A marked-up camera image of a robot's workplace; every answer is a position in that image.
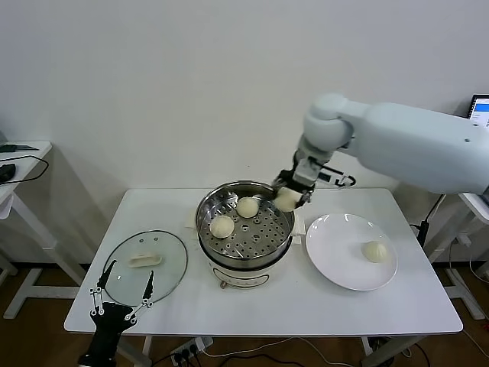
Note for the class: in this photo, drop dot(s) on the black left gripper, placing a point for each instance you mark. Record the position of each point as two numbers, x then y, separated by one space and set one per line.
109 319

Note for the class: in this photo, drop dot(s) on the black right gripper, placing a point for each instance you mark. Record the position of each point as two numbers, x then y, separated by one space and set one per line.
300 188

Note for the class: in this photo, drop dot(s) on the white steamed baozi bun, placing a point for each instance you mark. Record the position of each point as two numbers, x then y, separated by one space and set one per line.
247 207
374 251
222 226
286 200

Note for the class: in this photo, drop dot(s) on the round glass pot lid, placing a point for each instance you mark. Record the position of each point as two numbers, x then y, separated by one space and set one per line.
170 252

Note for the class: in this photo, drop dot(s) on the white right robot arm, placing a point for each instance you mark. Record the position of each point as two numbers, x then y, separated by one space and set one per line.
412 141

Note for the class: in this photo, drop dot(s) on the stainless steel steamer basket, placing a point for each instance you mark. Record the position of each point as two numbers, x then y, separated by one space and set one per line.
263 237

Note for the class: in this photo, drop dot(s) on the white round plate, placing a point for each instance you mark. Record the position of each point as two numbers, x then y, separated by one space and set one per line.
324 244

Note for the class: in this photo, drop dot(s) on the white power strip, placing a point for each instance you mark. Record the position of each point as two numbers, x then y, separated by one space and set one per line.
195 345

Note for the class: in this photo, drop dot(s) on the white electric cooker pot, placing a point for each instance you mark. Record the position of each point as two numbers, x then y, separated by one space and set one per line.
244 273

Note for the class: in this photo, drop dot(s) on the black power adapter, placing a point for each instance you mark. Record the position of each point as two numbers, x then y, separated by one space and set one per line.
423 233

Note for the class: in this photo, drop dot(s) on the white side table with mouse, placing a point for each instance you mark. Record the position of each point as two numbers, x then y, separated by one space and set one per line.
26 172

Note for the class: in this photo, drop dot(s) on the black computer mouse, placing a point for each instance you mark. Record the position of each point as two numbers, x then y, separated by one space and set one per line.
7 173

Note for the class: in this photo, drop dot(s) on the flat green item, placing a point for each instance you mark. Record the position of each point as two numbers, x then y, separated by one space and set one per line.
15 147

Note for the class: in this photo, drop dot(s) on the small white charger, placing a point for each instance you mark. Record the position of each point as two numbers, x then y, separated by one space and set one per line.
463 241

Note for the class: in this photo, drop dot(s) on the white side table with laptop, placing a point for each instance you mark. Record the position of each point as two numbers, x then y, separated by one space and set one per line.
477 208

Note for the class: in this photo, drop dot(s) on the grey open laptop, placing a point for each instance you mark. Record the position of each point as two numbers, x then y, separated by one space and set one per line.
482 111

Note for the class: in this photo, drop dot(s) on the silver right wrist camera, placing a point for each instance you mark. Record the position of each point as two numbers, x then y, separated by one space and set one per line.
305 172

